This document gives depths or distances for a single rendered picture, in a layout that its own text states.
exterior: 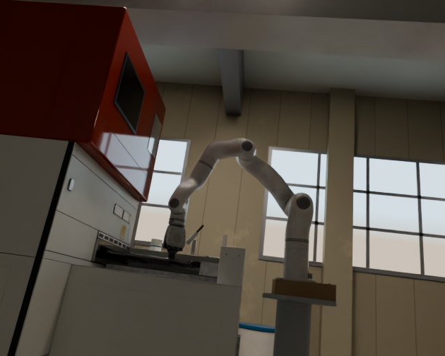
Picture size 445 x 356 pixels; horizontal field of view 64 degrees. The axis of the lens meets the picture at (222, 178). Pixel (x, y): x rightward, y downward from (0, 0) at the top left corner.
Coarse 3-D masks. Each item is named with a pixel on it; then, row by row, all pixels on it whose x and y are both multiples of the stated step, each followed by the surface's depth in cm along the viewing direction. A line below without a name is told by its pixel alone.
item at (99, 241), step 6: (96, 240) 150; (102, 240) 154; (96, 246) 150; (102, 246) 155; (108, 246) 161; (114, 246) 169; (96, 252) 149; (126, 252) 186; (96, 258) 149; (102, 258) 156; (114, 264) 171; (120, 264) 179; (126, 264) 189
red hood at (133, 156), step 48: (0, 0) 147; (0, 48) 139; (48, 48) 138; (96, 48) 137; (0, 96) 132; (48, 96) 131; (96, 96) 130; (144, 96) 177; (96, 144) 130; (144, 144) 185; (144, 192) 193
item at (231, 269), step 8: (224, 248) 136; (232, 248) 136; (240, 248) 136; (224, 256) 135; (232, 256) 135; (240, 256) 135; (224, 264) 134; (232, 264) 134; (240, 264) 134; (224, 272) 133; (232, 272) 133; (240, 272) 133; (224, 280) 132; (232, 280) 132; (240, 280) 132
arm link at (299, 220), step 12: (300, 192) 176; (288, 204) 177; (300, 204) 171; (312, 204) 172; (288, 216) 174; (300, 216) 172; (312, 216) 173; (288, 228) 176; (300, 228) 173; (288, 240) 175; (300, 240) 172
